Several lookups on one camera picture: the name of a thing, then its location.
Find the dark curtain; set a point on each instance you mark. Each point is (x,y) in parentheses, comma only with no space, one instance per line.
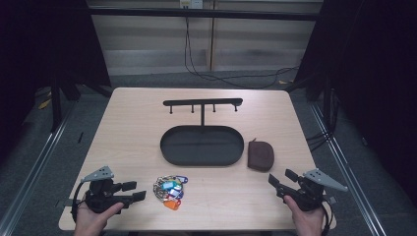
(377,65)
(42,42)

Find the bunch of colourful key tags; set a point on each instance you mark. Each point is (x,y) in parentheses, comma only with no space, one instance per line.
(170,191)

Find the person's left hand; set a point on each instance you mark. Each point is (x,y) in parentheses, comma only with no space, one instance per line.
(89,220)

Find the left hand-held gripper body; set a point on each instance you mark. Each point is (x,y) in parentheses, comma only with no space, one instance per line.
(100,193)

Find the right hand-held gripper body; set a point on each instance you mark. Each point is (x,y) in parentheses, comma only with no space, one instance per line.
(311,191)

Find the black key rack with tray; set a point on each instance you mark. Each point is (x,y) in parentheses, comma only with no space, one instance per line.
(201,146)

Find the person's right hand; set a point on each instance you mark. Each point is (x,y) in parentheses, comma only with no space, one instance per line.
(306,220)

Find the black horizontal frame bar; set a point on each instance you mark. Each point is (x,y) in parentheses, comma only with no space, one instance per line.
(203,13)

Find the brown zip pouch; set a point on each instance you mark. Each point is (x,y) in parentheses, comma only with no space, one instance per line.
(260,157)

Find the small black floor piece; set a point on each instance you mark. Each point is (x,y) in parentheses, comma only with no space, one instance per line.
(80,137)

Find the metal floor rail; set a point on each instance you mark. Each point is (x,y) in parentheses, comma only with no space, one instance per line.
(347,170)
(36,164)

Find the black metal stand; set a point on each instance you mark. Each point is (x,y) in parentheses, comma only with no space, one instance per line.
(55,105)

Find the yellow floor tape piece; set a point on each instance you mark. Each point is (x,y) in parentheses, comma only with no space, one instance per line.
(44,104)

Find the white wall socket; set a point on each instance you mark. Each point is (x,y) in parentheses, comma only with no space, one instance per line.
(191,3)

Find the grey tape strip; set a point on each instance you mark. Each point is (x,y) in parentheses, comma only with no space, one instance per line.
(330,199)
(64,202)

